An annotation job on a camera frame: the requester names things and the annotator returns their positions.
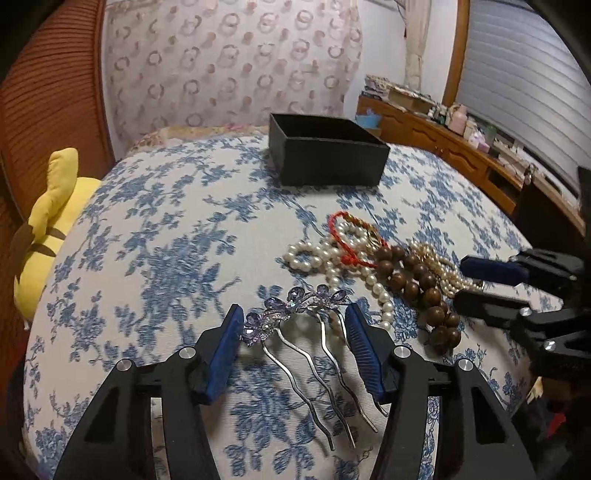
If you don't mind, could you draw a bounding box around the cream small pearl bracelet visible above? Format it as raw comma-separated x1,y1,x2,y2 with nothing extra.
407,239,486,298

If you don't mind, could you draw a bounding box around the brown wooden bead bracelet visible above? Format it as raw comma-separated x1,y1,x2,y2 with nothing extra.
372,244,463,356

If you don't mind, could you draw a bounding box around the purple crystal hair comb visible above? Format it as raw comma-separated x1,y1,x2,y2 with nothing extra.
240,284,379,451

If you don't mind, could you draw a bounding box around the red braided cord bracelet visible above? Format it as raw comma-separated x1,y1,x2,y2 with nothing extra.
327,210,392,269

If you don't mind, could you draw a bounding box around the white pearl necklace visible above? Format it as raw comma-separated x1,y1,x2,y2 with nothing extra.
281,218,397,331

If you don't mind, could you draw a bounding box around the black jewelry box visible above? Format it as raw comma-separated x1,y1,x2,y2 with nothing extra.
269,113,391,187

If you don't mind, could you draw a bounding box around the wooden sideboard cabinet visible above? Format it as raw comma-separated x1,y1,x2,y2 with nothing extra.
356,94,585,242

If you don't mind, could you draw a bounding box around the pink bottle on sideboard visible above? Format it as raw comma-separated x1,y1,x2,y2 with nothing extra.
448,104,468,136

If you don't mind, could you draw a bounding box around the cardboard box on sideboard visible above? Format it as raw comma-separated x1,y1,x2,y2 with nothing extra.
388,85,436,114

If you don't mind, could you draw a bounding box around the blue tissue box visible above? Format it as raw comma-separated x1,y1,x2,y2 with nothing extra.
355,109,382,130

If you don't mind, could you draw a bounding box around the grey window blind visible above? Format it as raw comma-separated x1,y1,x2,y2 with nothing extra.
457,1,590,193

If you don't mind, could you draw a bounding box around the yellow Pikachu plush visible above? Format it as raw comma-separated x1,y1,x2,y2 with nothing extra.
9,148,101,329

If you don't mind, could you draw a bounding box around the cream tied window curtain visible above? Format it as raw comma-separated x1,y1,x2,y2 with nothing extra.
404,0,432,91

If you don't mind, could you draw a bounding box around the floral bed quilt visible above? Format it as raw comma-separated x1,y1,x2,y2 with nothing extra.
125,124,269,157

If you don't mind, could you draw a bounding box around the circle patterned lace curtain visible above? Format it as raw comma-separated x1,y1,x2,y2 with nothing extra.
103,1,363,153

